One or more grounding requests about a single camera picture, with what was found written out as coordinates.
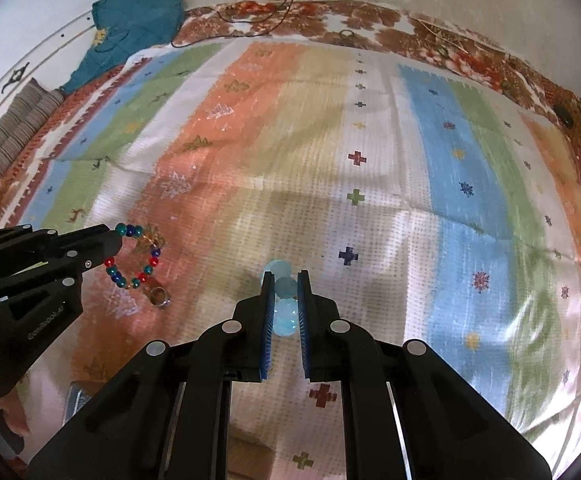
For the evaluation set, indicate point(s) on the brown floral bedsheet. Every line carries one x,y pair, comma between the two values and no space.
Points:
353,24

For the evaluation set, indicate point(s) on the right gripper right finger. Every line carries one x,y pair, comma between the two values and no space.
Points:
407,413

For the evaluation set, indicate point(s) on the silver metal tin box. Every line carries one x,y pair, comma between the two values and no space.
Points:
79,393

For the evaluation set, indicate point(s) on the teal blue garment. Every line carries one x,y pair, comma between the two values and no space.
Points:
124,27

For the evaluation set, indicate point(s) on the small black object on bed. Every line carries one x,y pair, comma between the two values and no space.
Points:
564,115

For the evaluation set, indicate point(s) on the striped colourful blanket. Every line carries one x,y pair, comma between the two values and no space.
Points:
425,205

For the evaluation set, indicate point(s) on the white headboard with ornament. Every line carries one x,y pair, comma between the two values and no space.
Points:
51,62

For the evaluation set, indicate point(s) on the person's left hand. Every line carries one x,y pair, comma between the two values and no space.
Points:
14,413

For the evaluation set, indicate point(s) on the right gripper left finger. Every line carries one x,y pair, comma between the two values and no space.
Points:
165,414

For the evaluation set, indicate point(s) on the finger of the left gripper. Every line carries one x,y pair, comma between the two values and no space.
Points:
83,249

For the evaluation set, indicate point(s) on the striped brown pillow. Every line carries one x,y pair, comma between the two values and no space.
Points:
26,115

